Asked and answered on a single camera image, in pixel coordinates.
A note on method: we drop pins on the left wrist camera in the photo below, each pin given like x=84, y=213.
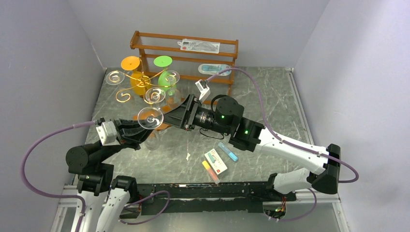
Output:
x=107, y=133

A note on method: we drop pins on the packaged item top shelf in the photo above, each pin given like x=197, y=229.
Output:
x=199, y=46

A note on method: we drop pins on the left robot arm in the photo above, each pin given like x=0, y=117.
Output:
x=102, y=196

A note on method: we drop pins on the blue packaged item lower shelf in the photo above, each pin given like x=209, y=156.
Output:
x=211, y=69

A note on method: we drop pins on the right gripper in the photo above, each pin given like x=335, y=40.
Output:
x=188, y=113

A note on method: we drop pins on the green plastic goblet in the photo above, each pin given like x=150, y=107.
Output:
x=163, y=62

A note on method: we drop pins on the clear champagne flute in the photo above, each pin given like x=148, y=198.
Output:
x=155, y=97

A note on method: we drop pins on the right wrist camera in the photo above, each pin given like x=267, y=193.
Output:
x=204, y=90

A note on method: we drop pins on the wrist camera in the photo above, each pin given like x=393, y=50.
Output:
x=204, y=90
x=107, y=133

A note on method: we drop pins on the clear wine glass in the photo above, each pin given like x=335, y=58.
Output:
x=173, y=95
x=150, y=125
x=114, y=78

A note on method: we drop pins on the gold wire wine glass rack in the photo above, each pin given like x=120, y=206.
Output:
x=124, y=95

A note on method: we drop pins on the black base frame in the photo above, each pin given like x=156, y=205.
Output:
x=208, y=197

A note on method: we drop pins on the wooden two-tier shelf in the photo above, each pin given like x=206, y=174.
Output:
x=186, y=62

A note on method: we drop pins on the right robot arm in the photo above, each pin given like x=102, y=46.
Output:
x=319, y=171

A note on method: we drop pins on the blue marker pen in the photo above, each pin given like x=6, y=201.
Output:
x=228, y=152

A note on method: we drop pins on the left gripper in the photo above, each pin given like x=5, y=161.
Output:
x=125, y=127

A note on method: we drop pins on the small white teal box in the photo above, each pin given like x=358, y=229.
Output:
x=215, y=161

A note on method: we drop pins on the yellow pink marker pen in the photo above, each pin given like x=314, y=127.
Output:
x=210, y=172

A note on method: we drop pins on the orange plastic goblet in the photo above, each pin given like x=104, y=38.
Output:
x=140, y=83

